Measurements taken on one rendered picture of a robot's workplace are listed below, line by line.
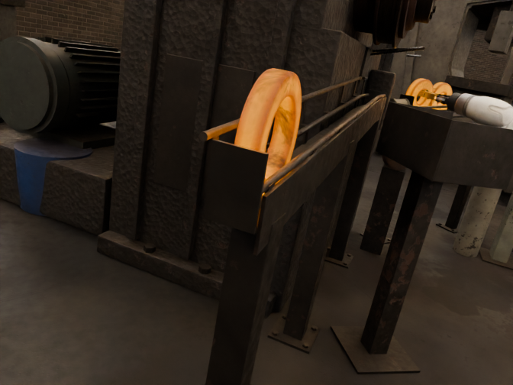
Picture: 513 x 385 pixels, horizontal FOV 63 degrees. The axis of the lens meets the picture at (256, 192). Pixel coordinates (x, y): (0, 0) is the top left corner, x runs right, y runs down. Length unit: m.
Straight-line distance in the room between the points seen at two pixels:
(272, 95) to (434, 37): 3.88
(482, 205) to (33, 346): 1.95
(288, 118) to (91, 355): 0.82
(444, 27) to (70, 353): 3.92
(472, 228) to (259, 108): 1.92
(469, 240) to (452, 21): 2.47
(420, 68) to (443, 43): 0.28
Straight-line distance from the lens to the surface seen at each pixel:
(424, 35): 4.39
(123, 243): 1.56
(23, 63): 1.93
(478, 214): 2.32
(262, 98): 0.52
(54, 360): 1.20
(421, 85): 2.05
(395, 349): 1.43
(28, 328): 1.31
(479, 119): 1.89
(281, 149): 0.65
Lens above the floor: 0.78
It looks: 18 degrees down
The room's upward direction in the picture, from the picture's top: 10 degrees clockwise
